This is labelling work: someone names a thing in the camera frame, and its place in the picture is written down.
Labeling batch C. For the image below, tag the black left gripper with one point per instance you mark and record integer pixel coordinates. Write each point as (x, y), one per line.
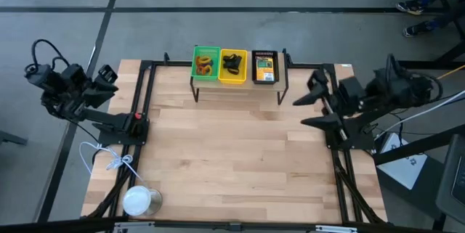
(78, 95)

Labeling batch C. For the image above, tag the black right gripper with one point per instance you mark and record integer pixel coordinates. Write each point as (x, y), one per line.
(319, 80)

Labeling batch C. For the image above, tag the black plastic basket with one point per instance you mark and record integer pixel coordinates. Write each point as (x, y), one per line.
(253, 66)

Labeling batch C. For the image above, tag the yellow plastic basket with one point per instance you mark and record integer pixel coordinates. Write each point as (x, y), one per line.
(232, 79)

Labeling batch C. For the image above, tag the black binder clip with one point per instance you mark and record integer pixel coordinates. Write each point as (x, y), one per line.
(233, 69)
(232, 60)

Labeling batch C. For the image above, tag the orange coil wristband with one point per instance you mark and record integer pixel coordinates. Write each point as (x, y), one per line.
(198, 70)

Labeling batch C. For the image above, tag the yellow coil wristband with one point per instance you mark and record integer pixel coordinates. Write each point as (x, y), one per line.
(210, 70)
(204, 57)

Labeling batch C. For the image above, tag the green plastic basket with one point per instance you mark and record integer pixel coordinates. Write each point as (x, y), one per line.
(207, 49)

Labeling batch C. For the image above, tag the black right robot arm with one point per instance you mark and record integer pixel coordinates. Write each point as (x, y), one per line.
(399, 88)

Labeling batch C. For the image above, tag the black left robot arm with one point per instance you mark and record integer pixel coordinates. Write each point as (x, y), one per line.
(109, 118)

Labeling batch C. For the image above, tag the white cardboard box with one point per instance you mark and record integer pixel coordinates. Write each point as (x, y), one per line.
(403, 167)

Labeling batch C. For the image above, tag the black metal beam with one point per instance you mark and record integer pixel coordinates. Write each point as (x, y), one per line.
(417, 145)

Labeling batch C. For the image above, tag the black stand foot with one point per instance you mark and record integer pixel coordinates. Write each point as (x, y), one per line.
(11, 138)

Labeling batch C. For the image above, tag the person's shoe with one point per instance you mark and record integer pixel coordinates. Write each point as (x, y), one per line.
(419, 29)
(410, 7)

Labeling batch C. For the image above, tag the dark grey device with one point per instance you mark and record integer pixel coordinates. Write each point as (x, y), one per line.
(452, 182)

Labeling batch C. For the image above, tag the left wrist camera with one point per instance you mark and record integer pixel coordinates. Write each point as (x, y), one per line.
(74, 74)

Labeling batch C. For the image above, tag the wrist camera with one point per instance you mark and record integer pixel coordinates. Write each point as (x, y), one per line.
(74, 74)
(351, 88)

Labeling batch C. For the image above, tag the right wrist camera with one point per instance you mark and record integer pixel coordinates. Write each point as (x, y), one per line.
(351, 88)

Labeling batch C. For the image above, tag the black aluminium table frame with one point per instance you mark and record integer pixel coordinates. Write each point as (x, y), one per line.
(328, 69)

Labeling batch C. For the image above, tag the wooden shelf riser black frame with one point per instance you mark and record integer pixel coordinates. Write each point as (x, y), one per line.
(269, 87)

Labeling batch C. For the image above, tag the silver metal bracket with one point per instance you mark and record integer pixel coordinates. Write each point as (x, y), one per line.
(336, 229)
(130, 227)

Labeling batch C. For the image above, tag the black table leg frame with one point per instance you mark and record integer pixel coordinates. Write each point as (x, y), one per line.
(450, 65)

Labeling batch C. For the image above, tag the small black table camera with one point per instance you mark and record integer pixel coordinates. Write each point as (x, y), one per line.
(235, 227)

